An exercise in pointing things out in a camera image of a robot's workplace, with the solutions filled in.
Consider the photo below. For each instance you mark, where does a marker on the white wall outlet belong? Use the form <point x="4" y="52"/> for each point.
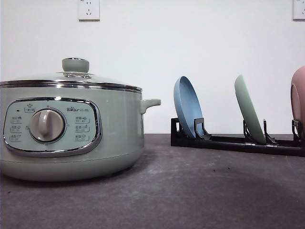
<point x="89" y="10"/>
<point x="298" y="10"/>

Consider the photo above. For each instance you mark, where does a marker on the white wall outlet right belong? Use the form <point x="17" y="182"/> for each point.
<point x="298" y="10"/>

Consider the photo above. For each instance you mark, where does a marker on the blue plate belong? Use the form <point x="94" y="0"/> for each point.
<point x="187" y="102"/>

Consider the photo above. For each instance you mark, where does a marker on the glass lid with green knob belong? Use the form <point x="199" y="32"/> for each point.
<point x="75" y="74"/>

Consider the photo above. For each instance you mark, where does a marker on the pink plate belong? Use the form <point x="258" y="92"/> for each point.
<point x="297" y="94"/>

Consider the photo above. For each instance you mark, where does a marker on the black plate rack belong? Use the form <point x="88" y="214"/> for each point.
<point x="244" y="142"/>

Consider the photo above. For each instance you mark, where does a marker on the white wall outlet left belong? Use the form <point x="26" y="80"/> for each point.
<point x="89" y="10"/>

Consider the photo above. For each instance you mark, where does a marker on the green electric steamer pot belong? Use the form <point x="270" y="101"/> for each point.
<point x="70" y="134"/>

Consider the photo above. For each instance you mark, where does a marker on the green plate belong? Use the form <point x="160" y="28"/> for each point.
<point x="249" y="110"/>

